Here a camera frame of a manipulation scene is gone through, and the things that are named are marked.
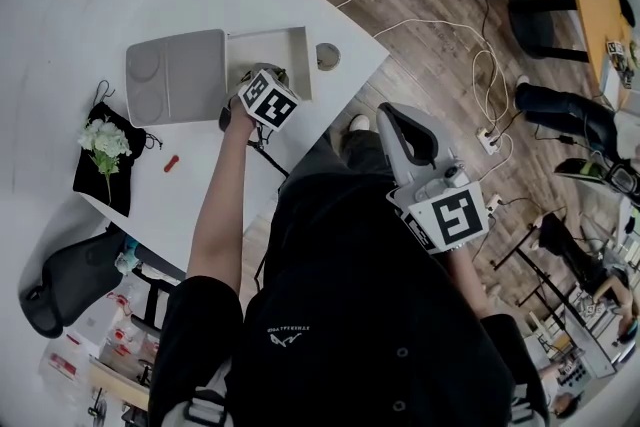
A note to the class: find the person's left forearm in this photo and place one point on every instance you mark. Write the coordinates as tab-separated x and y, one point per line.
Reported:
220	205

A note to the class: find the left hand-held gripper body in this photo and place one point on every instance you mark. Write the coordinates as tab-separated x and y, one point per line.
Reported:
267	100

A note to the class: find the black white patterned cube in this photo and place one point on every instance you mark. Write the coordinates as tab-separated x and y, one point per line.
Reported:
616	47

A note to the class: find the blue cloth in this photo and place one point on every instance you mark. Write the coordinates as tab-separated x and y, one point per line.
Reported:
130	252

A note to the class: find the white power strip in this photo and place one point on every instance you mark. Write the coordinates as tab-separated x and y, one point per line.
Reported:
493	204
488	140

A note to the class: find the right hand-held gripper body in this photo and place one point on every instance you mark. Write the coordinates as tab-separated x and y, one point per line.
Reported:
450	215

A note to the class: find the white cardboard box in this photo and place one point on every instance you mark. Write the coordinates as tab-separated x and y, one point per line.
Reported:
95	320

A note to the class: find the light wooden desk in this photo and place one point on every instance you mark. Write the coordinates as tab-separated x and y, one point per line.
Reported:
125	385

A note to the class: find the black tripod stand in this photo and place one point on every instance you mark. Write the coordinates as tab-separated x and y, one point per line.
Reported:
555	240

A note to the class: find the black round object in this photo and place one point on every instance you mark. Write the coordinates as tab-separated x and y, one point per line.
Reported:
626	10

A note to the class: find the white artificial flower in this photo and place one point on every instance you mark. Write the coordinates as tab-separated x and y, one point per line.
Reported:
105	140

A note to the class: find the small potted plant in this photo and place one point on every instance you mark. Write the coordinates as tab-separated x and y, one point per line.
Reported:
630	65

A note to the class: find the person's dark trousers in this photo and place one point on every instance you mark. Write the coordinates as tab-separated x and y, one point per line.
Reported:
360	150

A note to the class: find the person's black shirt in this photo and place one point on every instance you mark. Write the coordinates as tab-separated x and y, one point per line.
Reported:
350	290

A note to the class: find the person's right white shoe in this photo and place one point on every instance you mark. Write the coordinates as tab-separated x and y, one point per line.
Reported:
360	122

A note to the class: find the black mesh office chair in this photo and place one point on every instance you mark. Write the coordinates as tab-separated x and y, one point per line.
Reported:
75	275

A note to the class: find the small red object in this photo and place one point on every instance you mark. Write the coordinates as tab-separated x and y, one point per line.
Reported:
172	164

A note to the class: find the person's right forearm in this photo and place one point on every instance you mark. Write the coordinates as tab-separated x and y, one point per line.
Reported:
467	280

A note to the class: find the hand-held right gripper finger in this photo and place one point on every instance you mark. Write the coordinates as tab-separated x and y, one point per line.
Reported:
392	145
425	130

